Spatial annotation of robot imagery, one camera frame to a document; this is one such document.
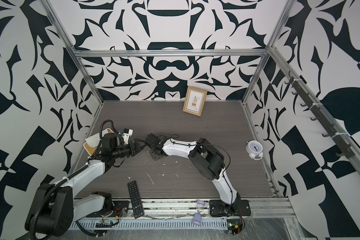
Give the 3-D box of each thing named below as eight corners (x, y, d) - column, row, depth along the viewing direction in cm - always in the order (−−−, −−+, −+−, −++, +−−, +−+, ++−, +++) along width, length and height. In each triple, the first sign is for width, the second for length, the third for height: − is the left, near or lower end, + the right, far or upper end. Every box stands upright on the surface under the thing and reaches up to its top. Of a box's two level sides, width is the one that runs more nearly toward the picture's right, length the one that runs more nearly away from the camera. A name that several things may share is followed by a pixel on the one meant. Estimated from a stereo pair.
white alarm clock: (248, 159, 94) (251, 155, 90) (243, 144, 101) (246, 140, 97) (262, 159, 94) (266, 155, 90) (257, 144, 101) (260, 140, 97)
